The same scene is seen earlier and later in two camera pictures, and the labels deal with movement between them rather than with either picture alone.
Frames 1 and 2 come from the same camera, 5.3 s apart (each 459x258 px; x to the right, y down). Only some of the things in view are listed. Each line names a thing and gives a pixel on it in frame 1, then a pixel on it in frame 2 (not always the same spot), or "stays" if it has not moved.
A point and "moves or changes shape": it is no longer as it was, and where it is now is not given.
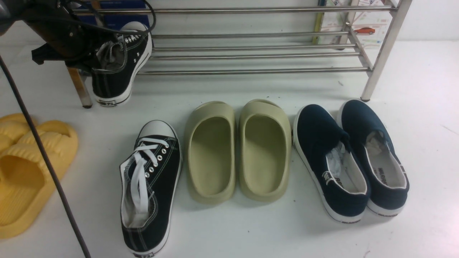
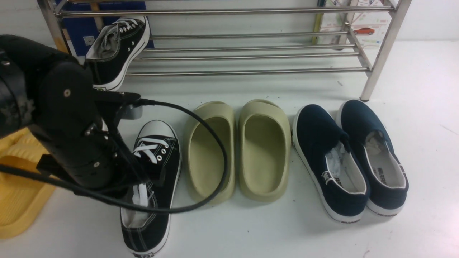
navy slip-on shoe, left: (333, 166) stays
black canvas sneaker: (150, 180) stays
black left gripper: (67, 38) → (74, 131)
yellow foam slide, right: (25, 183) stays
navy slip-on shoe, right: (389, 186) stays
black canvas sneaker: (119, 63) moves or changes shape
